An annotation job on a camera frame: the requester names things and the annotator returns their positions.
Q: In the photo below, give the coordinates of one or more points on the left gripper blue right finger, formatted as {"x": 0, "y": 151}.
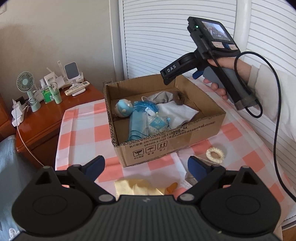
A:
{"x": 207, "y": 178}

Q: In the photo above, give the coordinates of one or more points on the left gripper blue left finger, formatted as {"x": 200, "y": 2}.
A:
{"x": 84, "y": 177}

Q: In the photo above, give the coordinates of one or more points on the cream hair scrunchie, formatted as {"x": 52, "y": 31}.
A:
{"x": 215, "y": 155}

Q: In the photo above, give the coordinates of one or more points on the orange small toy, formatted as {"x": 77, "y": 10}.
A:
{"x": 170, "y": 189}

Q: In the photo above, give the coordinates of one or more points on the yellow cloth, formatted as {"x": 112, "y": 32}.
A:
{"x": 136, "y": 187}

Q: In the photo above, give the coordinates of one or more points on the white cloth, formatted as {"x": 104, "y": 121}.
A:
{"x": 178, "y": 114}

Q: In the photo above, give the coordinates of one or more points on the brown hair scrunchie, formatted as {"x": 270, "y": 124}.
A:
{"x": 178, "y": 98}

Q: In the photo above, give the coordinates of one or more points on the blue tassel sachet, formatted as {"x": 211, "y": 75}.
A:
{"x": 156, "y": 123}

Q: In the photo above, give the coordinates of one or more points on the blue surgical mask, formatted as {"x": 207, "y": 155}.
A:
{"x": 138, "y": 126}

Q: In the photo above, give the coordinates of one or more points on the grey fabric pouch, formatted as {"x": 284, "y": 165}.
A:
{"x": 189, "y": 178}
{"x": 160, "y": 97}

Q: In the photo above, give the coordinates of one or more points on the blue white plush toy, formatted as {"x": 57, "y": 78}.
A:
{"x": 123, "y": 108}

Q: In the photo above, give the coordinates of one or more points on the white sleeve forearm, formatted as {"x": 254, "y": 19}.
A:
{"x": 263, "y": 82}

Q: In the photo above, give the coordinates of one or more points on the pink checkered tablecloth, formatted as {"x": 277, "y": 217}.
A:
{"x": 85, "y": 134}

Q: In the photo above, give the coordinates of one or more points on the wooden nightstand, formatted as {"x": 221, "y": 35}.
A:
{"x": 38, "y": 134}

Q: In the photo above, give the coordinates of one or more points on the white louvered door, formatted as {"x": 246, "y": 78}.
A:
{"x": 179, "y": 36}

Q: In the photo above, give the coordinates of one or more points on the grey blue bedding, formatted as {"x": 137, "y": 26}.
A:
{"x": 16, "y": 173}

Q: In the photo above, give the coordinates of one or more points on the brown cardboard box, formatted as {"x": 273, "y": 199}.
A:
{"x": 203, "y": 125}

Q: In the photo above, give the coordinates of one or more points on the white remote control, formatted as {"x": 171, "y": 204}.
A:
{"x": 77, "y": 88}

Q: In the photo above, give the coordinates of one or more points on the green small bottle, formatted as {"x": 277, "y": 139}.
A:
{"x": 47, "y": 96}

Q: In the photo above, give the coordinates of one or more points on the white power adapter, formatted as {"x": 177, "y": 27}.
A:
{"x": 18, "y": 113}

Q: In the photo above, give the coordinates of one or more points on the green tube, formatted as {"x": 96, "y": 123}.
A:
{"x": 54, "y": 89}

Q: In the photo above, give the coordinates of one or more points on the white cosmetic box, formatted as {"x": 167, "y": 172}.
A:
{"x": 50, "y": 78}

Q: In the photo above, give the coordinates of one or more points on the phone stand with mirror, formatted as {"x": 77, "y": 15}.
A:
{"x": 73, "y": 74}

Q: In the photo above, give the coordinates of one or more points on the green handheld fan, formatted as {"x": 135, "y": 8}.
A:
{"x": 25, "y": 83}

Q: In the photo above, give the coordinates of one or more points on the wall power socket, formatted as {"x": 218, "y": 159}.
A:
{"x": 107, "y": 82}

